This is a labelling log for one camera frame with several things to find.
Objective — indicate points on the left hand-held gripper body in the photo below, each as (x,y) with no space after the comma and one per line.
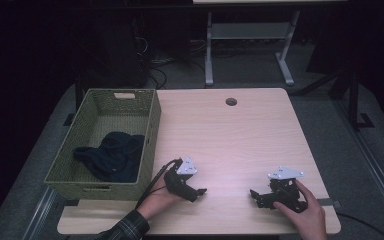
(180,185)

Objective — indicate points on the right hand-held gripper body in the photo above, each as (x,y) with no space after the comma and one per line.
(285,191)

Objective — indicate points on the person's left hand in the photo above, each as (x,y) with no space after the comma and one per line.
(158,198)

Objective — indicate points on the person's right hand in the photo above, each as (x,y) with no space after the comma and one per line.
(305,216)

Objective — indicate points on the dark cloth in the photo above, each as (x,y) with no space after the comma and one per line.
(113,158)

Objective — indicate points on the green woven basket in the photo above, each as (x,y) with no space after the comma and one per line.
(90,186)

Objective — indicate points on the black metal stand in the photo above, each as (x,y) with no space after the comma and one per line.
(353,100)

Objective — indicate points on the dark computer tower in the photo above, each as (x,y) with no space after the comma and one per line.
(113,53)

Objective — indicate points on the metal floor rail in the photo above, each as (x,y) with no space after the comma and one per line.
(370,160)
(41,213)

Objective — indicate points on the white metal desk frame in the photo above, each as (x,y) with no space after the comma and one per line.
(246,31)

